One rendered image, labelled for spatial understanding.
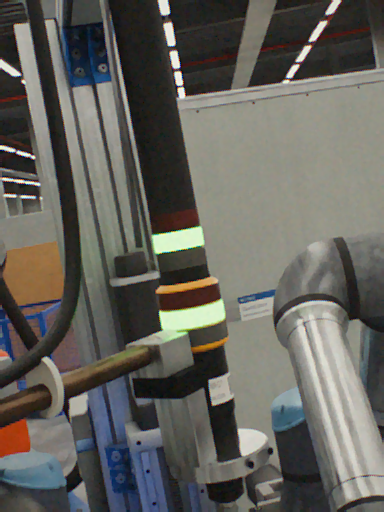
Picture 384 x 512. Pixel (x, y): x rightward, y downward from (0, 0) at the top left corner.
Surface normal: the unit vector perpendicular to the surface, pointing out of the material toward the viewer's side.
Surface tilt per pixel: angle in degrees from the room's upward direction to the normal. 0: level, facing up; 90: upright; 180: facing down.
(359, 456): 39
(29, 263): 90
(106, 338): 90
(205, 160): 90
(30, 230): 90
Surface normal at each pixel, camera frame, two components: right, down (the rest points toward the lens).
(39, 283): -0.04, 0.06
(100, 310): 0.18, 0.02
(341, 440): -0.40, -0.66
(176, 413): -0.61, 0.15
